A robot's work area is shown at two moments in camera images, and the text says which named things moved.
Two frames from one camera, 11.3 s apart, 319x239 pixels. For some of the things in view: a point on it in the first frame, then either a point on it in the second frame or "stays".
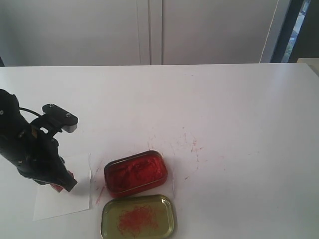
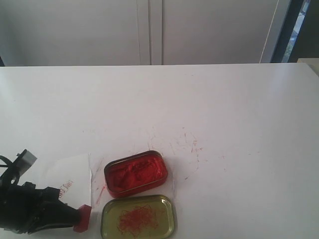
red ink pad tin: x=134 y=172 stays
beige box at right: x=312 y=62 stays
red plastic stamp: x=59 y=188 -> x=84 y=211
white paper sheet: x=50 y=202 stays
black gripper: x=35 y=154 -> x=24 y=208
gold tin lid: x=142 y=217 stays
